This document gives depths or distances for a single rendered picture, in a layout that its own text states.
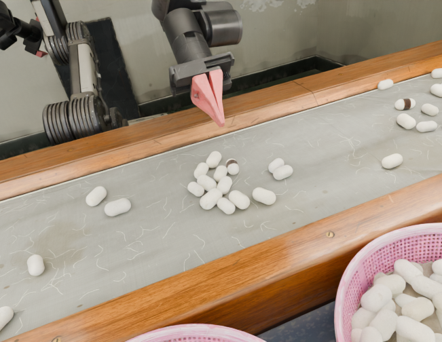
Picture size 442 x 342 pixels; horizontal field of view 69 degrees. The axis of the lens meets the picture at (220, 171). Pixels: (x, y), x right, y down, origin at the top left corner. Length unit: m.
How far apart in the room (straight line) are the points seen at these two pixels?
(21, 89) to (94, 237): 2.13
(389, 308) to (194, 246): 0.23
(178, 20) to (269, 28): 2.31
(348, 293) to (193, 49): 0.39
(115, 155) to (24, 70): 1.94
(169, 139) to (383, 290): 0.44
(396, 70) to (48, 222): 0.78
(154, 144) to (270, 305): 0.38
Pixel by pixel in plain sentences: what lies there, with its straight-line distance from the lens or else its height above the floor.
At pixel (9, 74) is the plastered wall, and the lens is 2.55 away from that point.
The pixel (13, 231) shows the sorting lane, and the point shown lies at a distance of 0.59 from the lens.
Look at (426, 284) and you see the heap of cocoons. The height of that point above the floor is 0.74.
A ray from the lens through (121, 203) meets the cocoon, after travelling 0.50.
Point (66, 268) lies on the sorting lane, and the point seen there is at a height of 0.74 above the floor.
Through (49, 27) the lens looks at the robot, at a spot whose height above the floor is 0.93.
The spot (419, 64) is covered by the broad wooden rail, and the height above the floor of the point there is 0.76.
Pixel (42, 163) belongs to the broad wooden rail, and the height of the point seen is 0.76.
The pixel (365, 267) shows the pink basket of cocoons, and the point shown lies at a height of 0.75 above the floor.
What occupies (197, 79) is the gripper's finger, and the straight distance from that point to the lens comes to 0.49.
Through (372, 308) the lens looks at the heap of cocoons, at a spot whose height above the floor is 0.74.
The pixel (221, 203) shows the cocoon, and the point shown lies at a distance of 0.45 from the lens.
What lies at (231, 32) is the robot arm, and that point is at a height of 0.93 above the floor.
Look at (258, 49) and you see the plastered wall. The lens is 2.83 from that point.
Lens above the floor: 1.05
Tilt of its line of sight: 35 degrees down
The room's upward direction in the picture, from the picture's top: 9 degrees counter-clockwise
